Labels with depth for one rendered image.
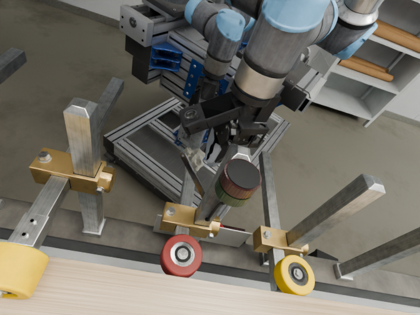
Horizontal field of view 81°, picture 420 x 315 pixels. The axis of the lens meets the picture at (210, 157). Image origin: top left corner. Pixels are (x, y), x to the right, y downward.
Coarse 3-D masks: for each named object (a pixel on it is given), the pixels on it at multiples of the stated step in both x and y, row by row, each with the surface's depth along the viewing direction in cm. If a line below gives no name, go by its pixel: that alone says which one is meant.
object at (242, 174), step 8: (240, 160) 38; (232, 168) 37; (240, 168) 37; (248, 168) 38; (232, 176) 36; (240, 176) 36; (248, 176) 36; (256, 176) 37; (240, 184) 35; (248, 184) 35; (256, 184) 36; (216, 208) 48
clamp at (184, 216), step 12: (168, 204) 57; (180, 204) 58; (168, 216) 55; (180, 216) 56; (192, 216) 57; (216, 216) 59; (168, 228) 57; (192, 228) 56; (204, 228) 56; (216, 228) 57
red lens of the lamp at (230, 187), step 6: (228, 162) 37; (222, 174) 36; (222, 180) 36; (228, 180) 35; (222, 186) 37; (228, 186) 35; (234, 186) 35; (258, 186) 36; (228, 192) 36; (234, 192) 35; (240, 192) 35; (246, 192) 35; (252, 192) 36; (240, 198) 36; (246, 198) 37
